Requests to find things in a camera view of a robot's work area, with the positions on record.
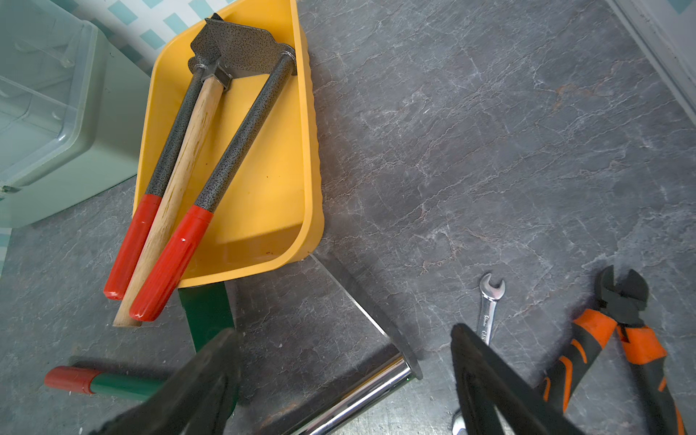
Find small silver wrench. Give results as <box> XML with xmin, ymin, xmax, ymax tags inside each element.
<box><xmin>451</xmin><ymin>272</ymin><xmax>506</xmax><ymax>435</ymax></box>

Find wooden-handled hatchet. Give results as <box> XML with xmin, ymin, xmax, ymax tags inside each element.
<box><xmin>112</xmin><ymin>75</ymin><xmax>224</xmax><ymax>327</ymax></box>

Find orange-handled pliers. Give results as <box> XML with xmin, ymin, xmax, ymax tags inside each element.
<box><xmin>535</xmin><ymin>265</ymin><xmax>689</xmax><ymax>435</ymax></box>

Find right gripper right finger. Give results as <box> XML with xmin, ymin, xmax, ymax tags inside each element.
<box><xmin>451</xmin><ymin>324</ymin><xmax>581</xmax><ymax>434</ymax></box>

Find red-handled small hoe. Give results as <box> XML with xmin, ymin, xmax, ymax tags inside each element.
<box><xmin>102</xmin><ymin>13</ymin><xmax>229</xmax><ymax>301</ymax></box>

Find yellow plastic storage tray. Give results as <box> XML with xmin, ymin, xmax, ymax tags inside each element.
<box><xmin>133</xmin><ymin>1</ymin><xmax>324</xmax><ymax>287</ymax></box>

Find translucent green storage box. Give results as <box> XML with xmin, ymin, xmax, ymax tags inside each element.
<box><xmin>1</xmin><ymin>1</ymin><xmax>150</xmax><ymax>228</ymax></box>

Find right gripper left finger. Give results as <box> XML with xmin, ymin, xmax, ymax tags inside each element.
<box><xmin>95</xmin><ymin>328</ymin><xmax>241</xmax><ymax>434</ymax></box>

